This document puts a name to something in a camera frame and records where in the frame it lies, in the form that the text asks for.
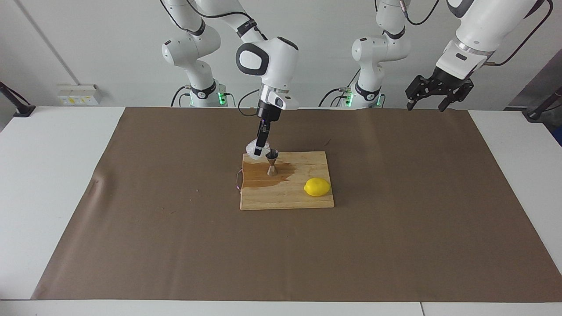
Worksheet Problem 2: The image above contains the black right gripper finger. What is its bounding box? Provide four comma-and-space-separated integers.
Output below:
254, 130, 270, 158

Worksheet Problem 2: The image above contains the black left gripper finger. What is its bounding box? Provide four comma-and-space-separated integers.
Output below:
405, 75, 433, 111
438, 81, 474, 111

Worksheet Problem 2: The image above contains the clear faceted glass cup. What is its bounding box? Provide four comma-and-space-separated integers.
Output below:
245, 138, 269, 159

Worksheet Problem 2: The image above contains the steel double jigger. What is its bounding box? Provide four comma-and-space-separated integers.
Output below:
265, 148, 280, 177

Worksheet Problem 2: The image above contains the wooden cutting board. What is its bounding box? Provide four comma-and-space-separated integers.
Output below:
236, 151, 335, 211

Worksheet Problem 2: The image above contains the yellow lemon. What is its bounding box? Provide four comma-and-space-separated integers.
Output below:
304, 177, 331, 198

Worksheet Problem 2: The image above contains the black table clamp stand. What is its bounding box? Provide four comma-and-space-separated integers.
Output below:
522, 86, 562, 122
0, 82, 36, 118

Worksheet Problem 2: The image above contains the brown paper table mat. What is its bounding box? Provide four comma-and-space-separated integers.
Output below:
31, 107, 562, 303

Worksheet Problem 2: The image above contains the black left arm base cable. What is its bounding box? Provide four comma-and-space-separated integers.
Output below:
318, 68, 387, 108

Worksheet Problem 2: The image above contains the black arm base cable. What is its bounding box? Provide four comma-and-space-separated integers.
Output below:
170, 85, 238, 108
318, 68, 387, 108

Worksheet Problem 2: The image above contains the black right arm base cable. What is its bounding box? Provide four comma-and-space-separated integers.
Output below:
170, 85, 238, 108

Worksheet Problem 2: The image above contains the white wall socket strip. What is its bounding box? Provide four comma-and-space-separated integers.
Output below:
58, 84, 101, 106

